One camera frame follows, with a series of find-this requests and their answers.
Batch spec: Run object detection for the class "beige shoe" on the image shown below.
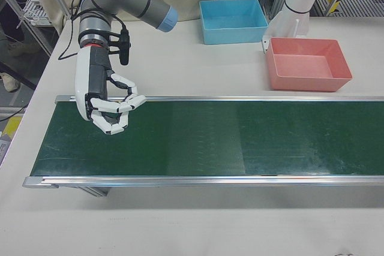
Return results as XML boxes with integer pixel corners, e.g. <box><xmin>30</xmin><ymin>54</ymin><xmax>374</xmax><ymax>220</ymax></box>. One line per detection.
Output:
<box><xmin>0</xmin><ymin>71</ymin><xmax>18</xmax><ymax>92</ymax></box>

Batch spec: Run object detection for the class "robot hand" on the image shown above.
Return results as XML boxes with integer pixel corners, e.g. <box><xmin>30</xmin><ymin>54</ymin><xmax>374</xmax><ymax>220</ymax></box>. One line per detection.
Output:
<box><xmin>74</xmin><ymin>44</ymin><xmax>147</xmax><ymax>136</ymax></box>

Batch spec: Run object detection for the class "pink plastic box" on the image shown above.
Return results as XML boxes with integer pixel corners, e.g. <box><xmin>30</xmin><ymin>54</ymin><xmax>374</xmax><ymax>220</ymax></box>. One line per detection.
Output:
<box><xmin>266</xmin><ymin>36</ymin><xmax>353</xmax><ymax>92</ymax></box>

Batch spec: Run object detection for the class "green conveyor belt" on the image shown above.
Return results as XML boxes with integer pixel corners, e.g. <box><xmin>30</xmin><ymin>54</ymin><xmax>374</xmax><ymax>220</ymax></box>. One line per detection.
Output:
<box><xmin>23</xmin><ymin>94</ymin><xmax>384</xmax><ymax>198</ymax></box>

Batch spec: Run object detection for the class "blue plastic box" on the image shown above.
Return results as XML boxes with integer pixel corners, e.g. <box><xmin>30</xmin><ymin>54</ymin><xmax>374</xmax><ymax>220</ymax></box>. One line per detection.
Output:
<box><xmin>199</xmin><ymin>0</ymin><xmax>269</xmax><ymax>46</ymax></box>

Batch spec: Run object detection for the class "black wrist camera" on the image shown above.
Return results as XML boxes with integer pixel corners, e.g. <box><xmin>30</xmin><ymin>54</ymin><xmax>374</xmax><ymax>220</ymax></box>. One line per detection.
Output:
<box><xmin>107</xmin><ymin>28</ymin><xmax>132</xmax><ymax>67</ymax></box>

